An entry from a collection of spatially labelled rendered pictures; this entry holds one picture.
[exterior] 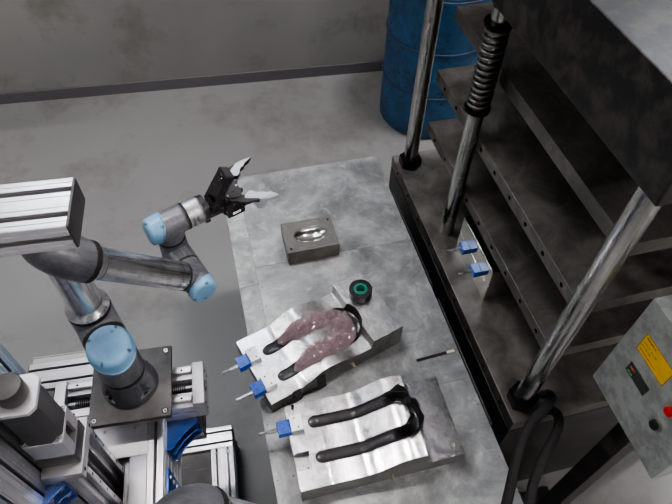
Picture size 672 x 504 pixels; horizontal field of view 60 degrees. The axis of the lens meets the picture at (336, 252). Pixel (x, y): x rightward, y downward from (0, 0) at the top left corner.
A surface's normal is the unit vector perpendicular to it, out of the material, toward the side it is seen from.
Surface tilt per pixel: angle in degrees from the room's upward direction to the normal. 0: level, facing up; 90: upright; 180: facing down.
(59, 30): 90
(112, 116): 0
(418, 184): 0
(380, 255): 0
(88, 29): 90
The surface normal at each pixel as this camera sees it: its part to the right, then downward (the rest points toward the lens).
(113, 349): 0.09, -0.53
